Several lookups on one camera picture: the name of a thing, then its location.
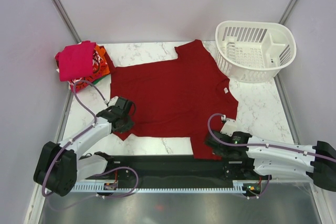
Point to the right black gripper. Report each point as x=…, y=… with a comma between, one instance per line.
x=219, y=152

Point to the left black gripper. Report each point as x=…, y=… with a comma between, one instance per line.
x=127, y=126

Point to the dark red t-shirt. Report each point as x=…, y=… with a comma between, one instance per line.
x=176, y=98

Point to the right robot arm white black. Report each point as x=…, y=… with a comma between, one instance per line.
x=250, y=157

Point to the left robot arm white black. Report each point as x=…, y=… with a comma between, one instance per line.
x=61, y=165

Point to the green folded shirt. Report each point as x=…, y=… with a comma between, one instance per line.
x=98, y=80

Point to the orange red printed folded shirt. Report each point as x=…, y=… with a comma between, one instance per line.
x=100, y=67

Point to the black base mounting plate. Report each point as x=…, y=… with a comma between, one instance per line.
x=178, y=171

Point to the white plastic laundry basket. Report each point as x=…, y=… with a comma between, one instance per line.
x=253, y=52

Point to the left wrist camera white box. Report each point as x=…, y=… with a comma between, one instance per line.
x=112, y=101

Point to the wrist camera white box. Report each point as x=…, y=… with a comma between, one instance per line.
x=229, y=127
x=112, y=101

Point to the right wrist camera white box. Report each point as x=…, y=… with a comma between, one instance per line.
x=229, y=127

